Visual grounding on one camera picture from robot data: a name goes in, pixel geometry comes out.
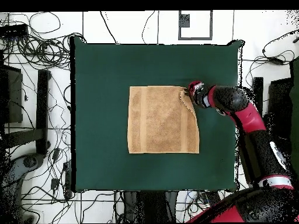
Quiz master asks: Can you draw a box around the tangled black cable bundle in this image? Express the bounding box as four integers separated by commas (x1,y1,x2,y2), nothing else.
2,32,87,71

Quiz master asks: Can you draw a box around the black power strip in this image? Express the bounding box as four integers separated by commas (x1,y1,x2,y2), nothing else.
0,23,29,39
62,161,72,200

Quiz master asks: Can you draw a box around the tan terry towel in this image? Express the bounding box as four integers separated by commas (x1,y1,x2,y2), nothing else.
127,85,200,155

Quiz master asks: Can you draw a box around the small grey square plate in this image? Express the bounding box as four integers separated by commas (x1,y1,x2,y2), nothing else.
180,13,190,28

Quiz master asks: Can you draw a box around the black flat panel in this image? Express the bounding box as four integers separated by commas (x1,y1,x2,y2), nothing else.
0,65,24,124
267,78,293,138

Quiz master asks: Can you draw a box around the thin black cable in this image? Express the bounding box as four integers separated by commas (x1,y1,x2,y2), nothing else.
141,10,156,45
99,10,117,45

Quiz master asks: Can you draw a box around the dark green table cloth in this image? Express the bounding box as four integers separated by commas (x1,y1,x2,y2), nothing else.
69,36,245,194

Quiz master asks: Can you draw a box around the green cloth cover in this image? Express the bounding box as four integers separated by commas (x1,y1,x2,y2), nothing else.
288,57,299,173

